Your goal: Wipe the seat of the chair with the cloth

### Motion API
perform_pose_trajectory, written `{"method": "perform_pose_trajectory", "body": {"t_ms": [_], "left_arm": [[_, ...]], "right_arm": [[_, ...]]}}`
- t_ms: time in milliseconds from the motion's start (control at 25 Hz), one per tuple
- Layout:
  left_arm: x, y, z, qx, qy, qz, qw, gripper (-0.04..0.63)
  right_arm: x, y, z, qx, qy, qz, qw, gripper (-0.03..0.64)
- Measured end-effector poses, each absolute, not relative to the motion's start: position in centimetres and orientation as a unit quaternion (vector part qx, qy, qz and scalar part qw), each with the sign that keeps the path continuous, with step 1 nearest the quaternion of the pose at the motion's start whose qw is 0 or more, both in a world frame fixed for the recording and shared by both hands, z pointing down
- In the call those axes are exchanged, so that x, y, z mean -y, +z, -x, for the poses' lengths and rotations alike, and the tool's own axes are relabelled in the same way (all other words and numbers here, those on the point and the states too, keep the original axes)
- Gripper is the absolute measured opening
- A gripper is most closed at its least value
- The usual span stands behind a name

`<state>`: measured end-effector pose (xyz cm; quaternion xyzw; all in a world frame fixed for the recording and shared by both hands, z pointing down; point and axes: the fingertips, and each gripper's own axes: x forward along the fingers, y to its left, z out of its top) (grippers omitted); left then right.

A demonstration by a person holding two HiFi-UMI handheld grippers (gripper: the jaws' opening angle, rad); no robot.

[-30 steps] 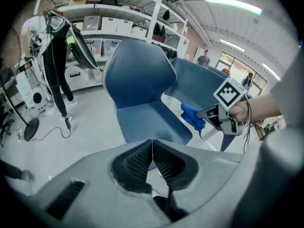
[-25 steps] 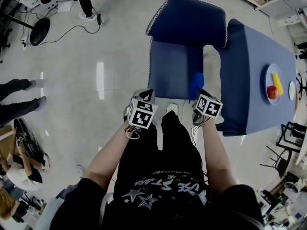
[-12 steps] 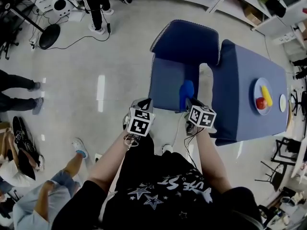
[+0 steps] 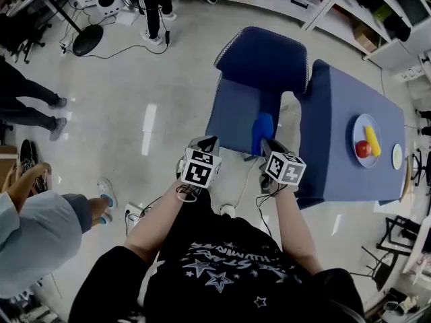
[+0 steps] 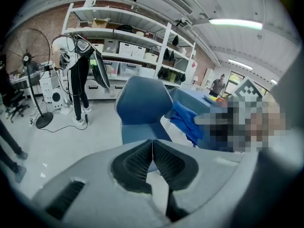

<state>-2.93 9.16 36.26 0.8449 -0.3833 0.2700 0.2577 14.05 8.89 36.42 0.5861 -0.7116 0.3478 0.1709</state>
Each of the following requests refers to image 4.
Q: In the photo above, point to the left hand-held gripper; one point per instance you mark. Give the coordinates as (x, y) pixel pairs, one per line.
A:
(198, 170)

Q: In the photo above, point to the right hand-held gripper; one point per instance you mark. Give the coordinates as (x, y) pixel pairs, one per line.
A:
(286, 168)

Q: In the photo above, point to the blue wiping cloth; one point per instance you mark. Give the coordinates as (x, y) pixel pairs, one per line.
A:
(262, 130)

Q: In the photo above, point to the blue upholstered chair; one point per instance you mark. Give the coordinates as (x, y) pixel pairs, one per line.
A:
(242, 113)

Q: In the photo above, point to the person's left forearm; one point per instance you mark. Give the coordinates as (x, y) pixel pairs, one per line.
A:
(151, 224)

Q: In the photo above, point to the person's right forearm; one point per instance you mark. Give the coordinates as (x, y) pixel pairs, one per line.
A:
(298, 231)

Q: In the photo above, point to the black office chair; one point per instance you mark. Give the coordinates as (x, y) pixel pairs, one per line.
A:
(422, 167)
(20, 39)

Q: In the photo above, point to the person's black trousers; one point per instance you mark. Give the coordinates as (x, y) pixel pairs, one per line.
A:
(217, 204)

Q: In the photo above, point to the person's white shoe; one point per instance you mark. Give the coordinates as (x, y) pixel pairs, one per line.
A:
(228, 210)

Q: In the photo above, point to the table with blue tablecloth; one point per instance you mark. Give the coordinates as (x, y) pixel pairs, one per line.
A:
(336, 96)

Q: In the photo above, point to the light blue plate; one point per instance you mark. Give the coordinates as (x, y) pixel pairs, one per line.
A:
(360, 126)

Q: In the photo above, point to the red apple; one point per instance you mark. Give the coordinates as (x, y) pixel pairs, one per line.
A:
(363, 149)

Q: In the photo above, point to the white power strip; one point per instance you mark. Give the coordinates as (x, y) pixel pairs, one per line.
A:
(134, 210)

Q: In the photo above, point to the small white plate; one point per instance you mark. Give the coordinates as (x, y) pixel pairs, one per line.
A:
(397, 156)

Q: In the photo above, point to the person's black star-print shirt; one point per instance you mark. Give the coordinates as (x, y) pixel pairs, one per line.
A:
(219, 281)

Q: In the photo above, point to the black folding stand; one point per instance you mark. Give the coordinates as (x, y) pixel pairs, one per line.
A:
(389, 231)

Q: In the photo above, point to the small cardboard box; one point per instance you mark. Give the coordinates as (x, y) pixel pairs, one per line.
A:
(365, 37)

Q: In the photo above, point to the tall white shelving rack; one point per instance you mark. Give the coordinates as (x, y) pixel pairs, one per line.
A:
(394, 52)

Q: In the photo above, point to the low white drawer unit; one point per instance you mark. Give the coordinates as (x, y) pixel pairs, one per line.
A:
(412, 74)

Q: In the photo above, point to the black standing fan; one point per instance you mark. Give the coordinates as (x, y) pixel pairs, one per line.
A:
(87, 40)

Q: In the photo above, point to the large cardboard box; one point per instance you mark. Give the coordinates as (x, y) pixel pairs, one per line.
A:
(7, 163)

